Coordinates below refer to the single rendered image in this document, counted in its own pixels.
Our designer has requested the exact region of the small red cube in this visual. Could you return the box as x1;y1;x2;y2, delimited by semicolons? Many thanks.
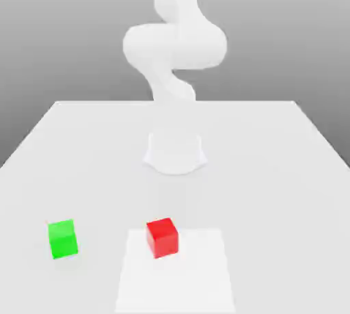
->
145;217;180;260

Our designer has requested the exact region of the small green cube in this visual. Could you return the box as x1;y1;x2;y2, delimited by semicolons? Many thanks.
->
46;218;79;261

